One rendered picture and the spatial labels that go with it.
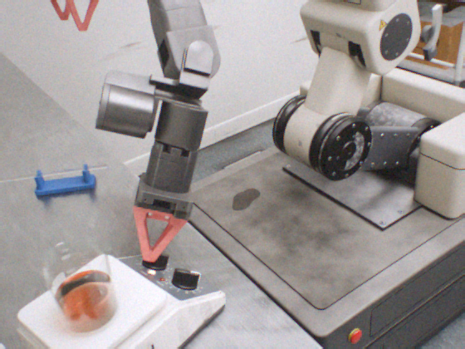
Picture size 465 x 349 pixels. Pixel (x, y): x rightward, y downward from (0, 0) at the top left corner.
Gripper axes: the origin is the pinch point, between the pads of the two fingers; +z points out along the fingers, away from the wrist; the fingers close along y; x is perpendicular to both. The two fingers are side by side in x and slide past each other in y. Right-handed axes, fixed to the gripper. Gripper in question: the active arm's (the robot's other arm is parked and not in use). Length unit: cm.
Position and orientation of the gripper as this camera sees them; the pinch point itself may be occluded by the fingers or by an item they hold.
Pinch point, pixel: (149, 253)
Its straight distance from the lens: 67.6
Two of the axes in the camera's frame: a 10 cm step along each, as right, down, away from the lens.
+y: 1.3, 2.2, -9.7
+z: -2.5, 9.5, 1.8
